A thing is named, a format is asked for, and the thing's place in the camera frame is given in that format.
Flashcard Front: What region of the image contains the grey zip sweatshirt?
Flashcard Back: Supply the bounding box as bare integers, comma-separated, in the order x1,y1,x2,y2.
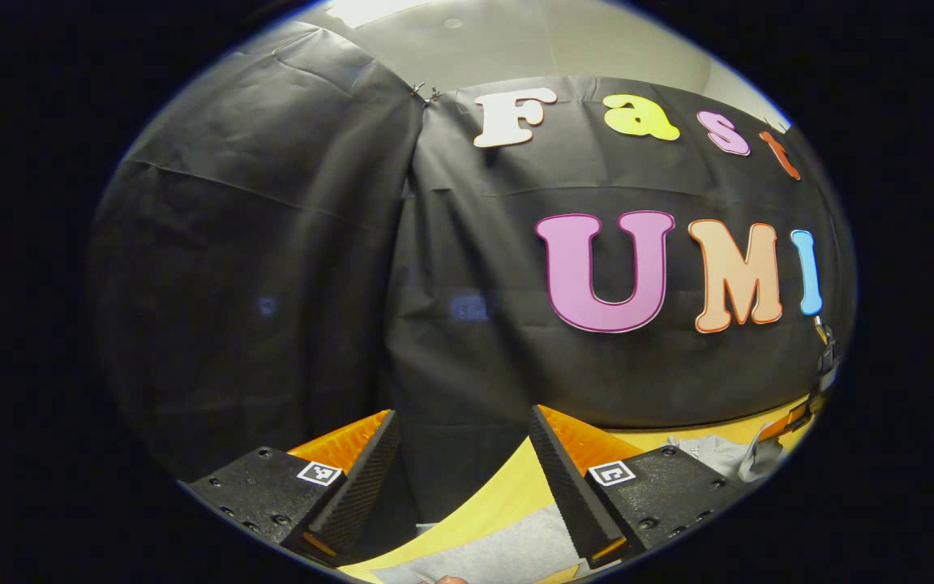
370,422,784,584

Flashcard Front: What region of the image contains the black backdrop cloth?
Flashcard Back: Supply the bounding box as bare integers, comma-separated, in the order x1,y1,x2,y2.
86,20,857,544

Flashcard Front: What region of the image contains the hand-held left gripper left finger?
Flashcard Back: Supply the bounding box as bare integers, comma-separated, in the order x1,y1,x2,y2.
179,409,401,568

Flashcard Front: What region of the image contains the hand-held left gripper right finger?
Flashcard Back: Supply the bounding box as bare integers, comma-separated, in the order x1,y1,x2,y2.
528,404,753,570

